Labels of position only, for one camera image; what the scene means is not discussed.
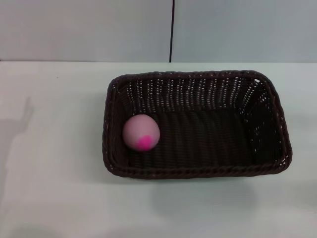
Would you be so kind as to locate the pink soft ball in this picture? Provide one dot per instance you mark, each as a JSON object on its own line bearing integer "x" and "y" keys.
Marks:
{"x": 141, "y": 132}

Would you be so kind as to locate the dark woven rectangular basket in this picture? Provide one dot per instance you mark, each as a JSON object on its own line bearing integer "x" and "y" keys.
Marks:
{"x": 203, "y": 138}

